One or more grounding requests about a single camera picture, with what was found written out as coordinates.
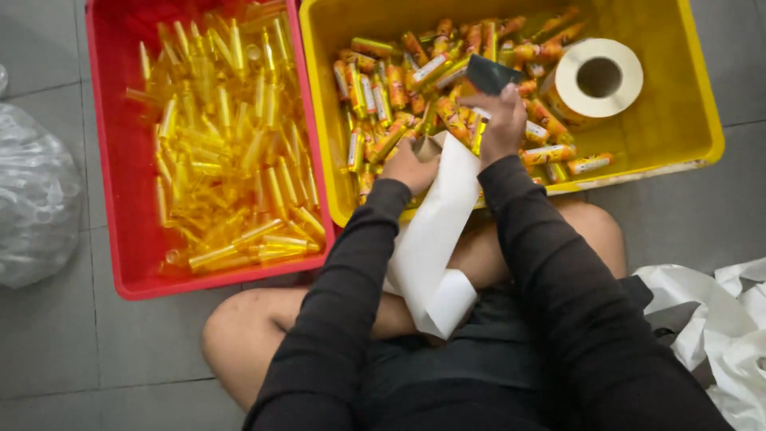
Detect person's right hand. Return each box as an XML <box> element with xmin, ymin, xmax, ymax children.
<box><xmin>459</xmin><ymin>83</ymin><xmax>528</xmax><ymax>172</ymax></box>

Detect person's left hand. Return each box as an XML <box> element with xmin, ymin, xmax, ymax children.
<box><xmin>378</xmin><ymin>139</ymin><xmax>441</xmax><ymax>196</ymax></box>

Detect dark sticker label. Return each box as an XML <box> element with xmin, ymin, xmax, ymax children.
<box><xmin>466</xmin><ymin>54</ymin><xmax>525</xmax><ymax>97</ymax></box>

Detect small orange-print bottle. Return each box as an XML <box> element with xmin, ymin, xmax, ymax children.
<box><xmin>470</xmin><ymin>111</ymin><xmax>491</xmax><ymax>158</ymax></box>

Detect white backing paper strip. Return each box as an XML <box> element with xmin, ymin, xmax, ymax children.
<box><xmin>386</xmin><ymin>132</ymin><xmax>483</xmax><ymax>341</ymax></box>

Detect heap of labelled amber bottles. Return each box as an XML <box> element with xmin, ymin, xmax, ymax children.
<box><xmin>332</xmin><ymin>6</ymin><xmax>616</xmax><ymax>207</ymax></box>

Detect white label roll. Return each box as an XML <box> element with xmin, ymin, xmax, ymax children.
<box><xmin>540</xmin><ymin>38</ymin><xmax>645</xmax><ymax>129</ymax></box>

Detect person's right leg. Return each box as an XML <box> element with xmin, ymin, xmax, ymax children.
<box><xmin>448</xmin><ymin>199</ymin><xmax>628</xmax><ymax>289</ymax></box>

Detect person's leg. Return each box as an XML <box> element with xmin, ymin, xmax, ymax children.
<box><xmin>201</xmin><ymin>281</ymin><xmax>420</xmax><ymax>414</ymax></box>
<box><xmin>448</xmin><ymin>199</ymin><xmax>628</xmax><ymax>289</ymax></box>

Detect heap of unlabelled amber bottles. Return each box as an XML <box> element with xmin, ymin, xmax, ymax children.
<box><xmin>126</xmin><ymin>0</ymin><xmax>328</xmax><ymax>276</ymax></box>

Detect yellow plastic crate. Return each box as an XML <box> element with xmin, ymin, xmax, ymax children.
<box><xmin>298</xmin><ymin>0</ymin><xmax>726</xmax><ymax>228</ymax></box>

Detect black shorts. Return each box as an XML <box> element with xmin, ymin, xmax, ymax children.
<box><xmin>358</xmin><ymin>274</ymin><xmax>654</xmax><ymax>431</ymax></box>

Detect person's left leg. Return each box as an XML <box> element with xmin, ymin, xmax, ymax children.
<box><xmin>201</xmin><ymin>281</ymin><xmax>420</xmax><ymax>414</ymax></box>

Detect red plastic crate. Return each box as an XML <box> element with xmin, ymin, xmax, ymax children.
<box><xmin>85</xmin><ymin>0</ymin><xmax>337</xmax><ymax>301</ymax></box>

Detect white plastic bag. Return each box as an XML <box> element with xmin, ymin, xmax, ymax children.
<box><xmin>633</xmin><ymin>257</ymin><xmax>766</xmax><ymax>431</ymax></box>

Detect clear plastic bag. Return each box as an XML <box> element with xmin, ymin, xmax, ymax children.
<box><xmin>0</xmin><ymin>63</ymin><xmax>85</xmax><ymax>290</ymax></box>

